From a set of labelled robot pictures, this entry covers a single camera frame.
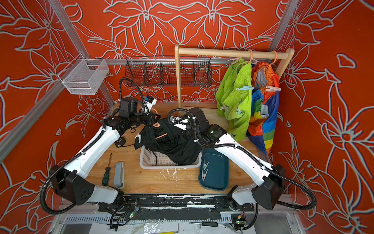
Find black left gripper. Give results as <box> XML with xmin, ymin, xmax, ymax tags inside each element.
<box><xmin>130</xmin><ymin>108</ymin><xmax>161</xmax><ymax>127</ymax></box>

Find black shorts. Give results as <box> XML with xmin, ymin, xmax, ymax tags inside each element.
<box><xmin>134</xmin><ymin>118</ymin><xmax>202</xmax><ymax>165</ymax></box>

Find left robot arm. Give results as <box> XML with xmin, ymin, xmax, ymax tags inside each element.
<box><xmin>40</xmin><ymin>92</ymin><xmax>160</xmax><ymax>216</ymax></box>

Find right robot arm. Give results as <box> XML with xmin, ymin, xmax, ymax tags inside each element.
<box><xmin>167</xmin><ymin>107</ymin><xmax>317</xmax><ymax>210</ymax></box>

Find lime green shorts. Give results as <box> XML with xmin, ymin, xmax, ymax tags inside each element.
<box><xmin>216</xmin><ymin>58</ymin><xmax>252</xmax><ymax>141</ymax></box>

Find mint clothespin on green shorts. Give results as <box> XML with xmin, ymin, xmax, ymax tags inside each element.
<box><xmin>236</xmin><ymin>85</ymin><xmax>254</xmax><ymax>91</ymax></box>

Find rainbow striped shorts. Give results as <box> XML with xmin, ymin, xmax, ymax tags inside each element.
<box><xmin>247</xmin><ymin>62</ymin><xmax>280</xmax><ymax>154</ymax></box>

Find orange hanger of green shorts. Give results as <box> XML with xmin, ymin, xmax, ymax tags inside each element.
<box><xmin>247</xmin><ymin>50</ymin><xmax>253</xmax><ymax>64</ymax></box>

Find orange hanger of rainbow shorts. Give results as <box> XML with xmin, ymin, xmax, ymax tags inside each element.
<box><xmin>268</xmin><ymin>50</ymin><xmax>278</xmax><ymax>68</ymax></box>

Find clothespin in tray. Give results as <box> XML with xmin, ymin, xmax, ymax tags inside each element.
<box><xmin>203</xmin><ymin>159</ymin><xmax>209</xmax><ymax>171</ymax></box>
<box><xmin>201</xmin><ymin>169</ymin><xmax>208</xmax><ymax>181</ymax></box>

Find white plastic basket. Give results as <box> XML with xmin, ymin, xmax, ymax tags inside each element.
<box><xmin>139</xmin><ymin>146</ymin><xmax>202</xmax><ymax>170</ymax></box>

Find teal plastic tray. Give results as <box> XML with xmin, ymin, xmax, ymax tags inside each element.
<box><xmin>198</xmin><ymin>149</ymin><xmax>229</xmax><ymax>192</ymax></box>

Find grey rectangular block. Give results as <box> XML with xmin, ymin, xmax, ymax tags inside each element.
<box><xmin>114</xmin><ymin>161</ymin><xmax>124</xmax><ymax>189</ymax></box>

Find wooden clothes rack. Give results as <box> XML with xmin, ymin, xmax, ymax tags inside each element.
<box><xmin>174</xmin><ymin>44</ymin><xmax>295</xmax><ymax>109</ymax></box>

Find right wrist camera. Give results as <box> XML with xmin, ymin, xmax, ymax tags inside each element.
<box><xmin>170</xmin><ymin>116</ymin><xmax>190</xmax><ymax>131</ymax></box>

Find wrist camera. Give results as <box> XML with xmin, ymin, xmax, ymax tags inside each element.
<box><xmin>144</xmin><ymin>95</ymin><xmax>157</xmax><ymax>111</ymax></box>
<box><xmin>170</xmin><ymin>116</ymin><xmax>190</xmax><ymax>131</ymax></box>

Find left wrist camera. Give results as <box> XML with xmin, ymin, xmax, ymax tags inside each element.
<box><xmin>144</xmin><ymin>95</ymin><xmax>157</xmax><ymax>111</ymax></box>

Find black wire wall basket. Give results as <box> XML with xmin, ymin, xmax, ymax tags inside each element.
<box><xmin>125</xmin><ymin>56</ymin><xmax>213</xmax><ymax>88</ymax></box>

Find green handled screwdriver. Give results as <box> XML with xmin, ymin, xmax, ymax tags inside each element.
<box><xmin>102</xmin><ymin>154</ymin><xmax>112</xmax><ymax>186</ymax></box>

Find clear acrylic wall bin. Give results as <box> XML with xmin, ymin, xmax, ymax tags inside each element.
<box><xmin>57</xmin><ymin>54</ymin><xmax>109</xmax><ymax>95</ymax></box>

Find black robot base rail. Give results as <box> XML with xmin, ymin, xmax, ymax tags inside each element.
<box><xmin>97</xmin><ymin>193</ymin><xmax>255</xmax><ymax>221</ymax></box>

